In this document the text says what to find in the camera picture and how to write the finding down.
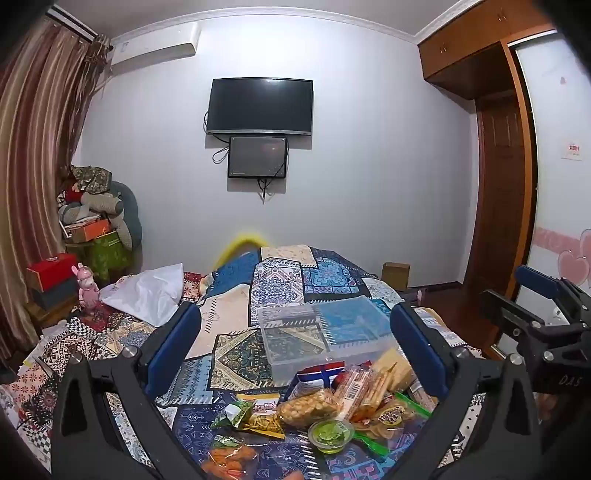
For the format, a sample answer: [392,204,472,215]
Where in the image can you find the orange shoe box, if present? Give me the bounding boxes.
[65,218,114,244]

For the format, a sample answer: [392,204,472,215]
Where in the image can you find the patchwork blanket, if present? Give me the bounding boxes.
[0,244,485,480]

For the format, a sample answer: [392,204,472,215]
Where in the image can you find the white wardrobe sliding door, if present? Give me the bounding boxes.
[508,31,591,326]

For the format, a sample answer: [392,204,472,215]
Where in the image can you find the yellow curved object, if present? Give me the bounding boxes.
[216,233,274,269]

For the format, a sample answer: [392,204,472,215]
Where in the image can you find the clear biscuit packet with barcode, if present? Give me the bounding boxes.
[332,364,399,421]

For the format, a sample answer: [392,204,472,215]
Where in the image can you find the clear packet with green edge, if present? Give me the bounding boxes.
[353,392,438,457]

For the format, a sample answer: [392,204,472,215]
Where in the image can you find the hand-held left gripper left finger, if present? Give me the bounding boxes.
[50,301,208,480]

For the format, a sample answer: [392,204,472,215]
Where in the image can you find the green printed box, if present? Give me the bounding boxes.
[87,231,133,282]

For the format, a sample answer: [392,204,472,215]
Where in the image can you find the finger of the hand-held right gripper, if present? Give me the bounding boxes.
[515,264,591,325]
[479,289,549,343]

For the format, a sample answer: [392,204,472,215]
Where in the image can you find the red box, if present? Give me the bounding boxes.
[26,253,79,292]

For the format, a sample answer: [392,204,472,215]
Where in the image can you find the green yellow snack packet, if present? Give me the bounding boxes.
[210,399,286,439]

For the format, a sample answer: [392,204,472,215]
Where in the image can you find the wooden overhead cabinet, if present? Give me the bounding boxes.
[418,0,560,100]

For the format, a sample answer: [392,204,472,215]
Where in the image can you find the blue white snack bag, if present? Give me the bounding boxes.
[295,361,347,389]

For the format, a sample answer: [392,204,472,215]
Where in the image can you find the striped brown curtain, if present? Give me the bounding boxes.
[0,18,100,367]

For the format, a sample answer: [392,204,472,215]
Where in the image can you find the camouflage cloth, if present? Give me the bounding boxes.
[69,165,114,195]

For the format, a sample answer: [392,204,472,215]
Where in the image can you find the green jelly cup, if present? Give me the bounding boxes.
[308,419,355,454]

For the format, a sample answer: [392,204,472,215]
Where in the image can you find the white air conditioner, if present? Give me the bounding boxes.
[108,22,201,71]

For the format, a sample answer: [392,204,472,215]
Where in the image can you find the yellow cracker packet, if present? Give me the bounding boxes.
[372,347,416,393]

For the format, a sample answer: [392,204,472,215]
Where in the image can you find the brown wooden door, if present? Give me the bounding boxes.
[464,96,528,302]

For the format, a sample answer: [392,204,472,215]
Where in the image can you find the large black television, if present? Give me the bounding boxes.
[206,78,315,138]

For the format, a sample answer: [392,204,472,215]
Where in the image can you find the small black monitor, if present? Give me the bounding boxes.
[227,136,290,179]

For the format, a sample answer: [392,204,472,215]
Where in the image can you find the clear plastic container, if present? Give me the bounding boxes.
[257,295,400,387]

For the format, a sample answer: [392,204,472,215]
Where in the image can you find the small cardboard box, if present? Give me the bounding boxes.
[382,261,411,292]

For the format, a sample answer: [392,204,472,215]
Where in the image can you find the clear peanut packet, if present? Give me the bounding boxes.
[277,389,345,428]

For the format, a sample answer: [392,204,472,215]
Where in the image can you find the pink plush toy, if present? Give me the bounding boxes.
[71,262,100,317]

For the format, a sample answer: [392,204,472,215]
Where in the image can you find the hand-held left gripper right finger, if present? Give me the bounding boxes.
[390,302,542,480]

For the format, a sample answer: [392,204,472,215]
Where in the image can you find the white curtain rail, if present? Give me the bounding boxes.
[45,8,100,45]

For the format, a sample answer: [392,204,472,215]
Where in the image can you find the orange fried snack packet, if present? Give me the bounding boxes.
[201,436,259,480]

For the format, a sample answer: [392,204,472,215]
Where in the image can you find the white pillow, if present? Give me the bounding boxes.
[100,263,185,328]

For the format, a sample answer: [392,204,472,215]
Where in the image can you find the dark grey box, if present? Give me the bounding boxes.
[32,277,81,313]

